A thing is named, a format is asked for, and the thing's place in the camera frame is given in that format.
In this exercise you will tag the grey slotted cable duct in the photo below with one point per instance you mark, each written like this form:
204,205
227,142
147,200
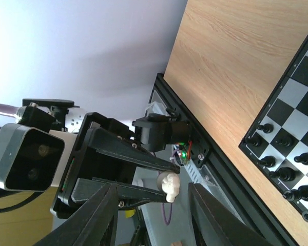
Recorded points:
179,229

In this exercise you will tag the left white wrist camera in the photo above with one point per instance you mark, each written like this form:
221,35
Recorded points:
31,159

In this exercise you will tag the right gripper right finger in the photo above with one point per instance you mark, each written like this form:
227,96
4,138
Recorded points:
214,224

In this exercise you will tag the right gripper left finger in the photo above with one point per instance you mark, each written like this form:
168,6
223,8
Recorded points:
94,223

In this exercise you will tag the black aluminium frame rail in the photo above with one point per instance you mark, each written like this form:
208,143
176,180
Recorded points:
232,189

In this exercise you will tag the black chess pieces row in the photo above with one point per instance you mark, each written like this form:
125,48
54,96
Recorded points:
282,156

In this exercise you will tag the white knight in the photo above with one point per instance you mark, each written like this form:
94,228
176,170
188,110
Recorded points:
169,183

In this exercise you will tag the black and silver chessboard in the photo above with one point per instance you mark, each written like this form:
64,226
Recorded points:
288,103

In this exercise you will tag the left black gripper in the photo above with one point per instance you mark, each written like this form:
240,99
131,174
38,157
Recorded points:
99,141

